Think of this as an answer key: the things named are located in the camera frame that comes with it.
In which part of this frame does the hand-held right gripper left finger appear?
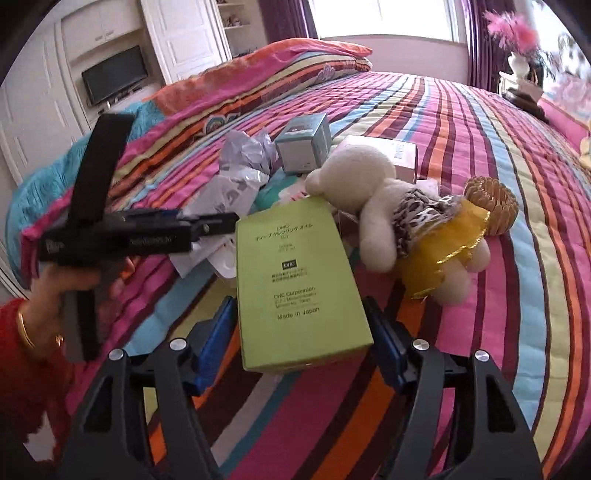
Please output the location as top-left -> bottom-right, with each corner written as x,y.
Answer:
58,294 -> 237,480

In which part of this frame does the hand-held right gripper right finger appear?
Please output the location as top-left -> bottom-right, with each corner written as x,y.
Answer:
362,296 -> 544,480

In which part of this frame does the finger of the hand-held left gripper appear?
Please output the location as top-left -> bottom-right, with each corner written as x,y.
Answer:
108,209 -> 185,223
178,212 -> 241,241

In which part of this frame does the clear plastic wrap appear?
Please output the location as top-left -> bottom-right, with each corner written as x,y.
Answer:
171,168 -> 271,282

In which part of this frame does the grey paper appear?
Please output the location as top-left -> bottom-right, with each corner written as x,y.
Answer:
218,129 -> 280,178

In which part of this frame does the yellow-green box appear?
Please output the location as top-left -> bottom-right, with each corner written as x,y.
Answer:
235,196 -> 375,374

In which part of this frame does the teal cube box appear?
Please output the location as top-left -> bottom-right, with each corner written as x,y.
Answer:
274,112 -> 332,175

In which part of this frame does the pink box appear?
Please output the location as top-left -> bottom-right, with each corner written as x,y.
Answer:
342,135 -> 419,183

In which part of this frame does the person's left forearm red sleeve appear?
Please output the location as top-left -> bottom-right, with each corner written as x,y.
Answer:
0,298 -> 81,462

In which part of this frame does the person's left hand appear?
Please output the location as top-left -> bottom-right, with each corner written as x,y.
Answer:
21,265 -> 103,360

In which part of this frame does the turquoise packet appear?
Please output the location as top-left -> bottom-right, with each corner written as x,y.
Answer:
256,178 -> 305,206

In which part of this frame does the striped bedspread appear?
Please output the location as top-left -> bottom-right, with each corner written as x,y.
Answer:
21,69 -> 591,480

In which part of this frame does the gold wrist bangle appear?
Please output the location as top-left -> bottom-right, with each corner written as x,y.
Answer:
17,308 -> 65,352

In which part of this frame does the black television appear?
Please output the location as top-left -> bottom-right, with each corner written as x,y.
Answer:
82,45 -> 149,106

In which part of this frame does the cream teddy bear yellow skirt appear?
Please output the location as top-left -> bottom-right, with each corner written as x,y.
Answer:
305,145 -> 491,308

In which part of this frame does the white cabinet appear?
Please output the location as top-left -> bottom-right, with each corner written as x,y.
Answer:
0,0 -> 232,195

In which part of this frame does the orange striped pillow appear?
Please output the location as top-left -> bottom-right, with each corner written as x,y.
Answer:
154,38 -> 374,116

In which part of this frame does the purple curtain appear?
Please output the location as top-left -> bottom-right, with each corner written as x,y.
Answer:
259,0 -> 319,42
464,0 -> 504,90

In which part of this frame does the window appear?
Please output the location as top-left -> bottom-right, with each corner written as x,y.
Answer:
307,0 -> 469,44

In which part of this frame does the dark wooden stand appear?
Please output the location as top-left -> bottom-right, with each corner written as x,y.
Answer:
501,88 -> 550,118

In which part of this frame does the pink pillow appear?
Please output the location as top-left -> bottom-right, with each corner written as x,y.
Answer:
538,97 -> 591,148

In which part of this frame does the white vase with pink flowers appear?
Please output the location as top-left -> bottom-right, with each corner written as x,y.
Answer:
482,9 -> 561,93

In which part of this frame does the gold ribbed bracelet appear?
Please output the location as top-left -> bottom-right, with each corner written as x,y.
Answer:
463,176 -> 519,237

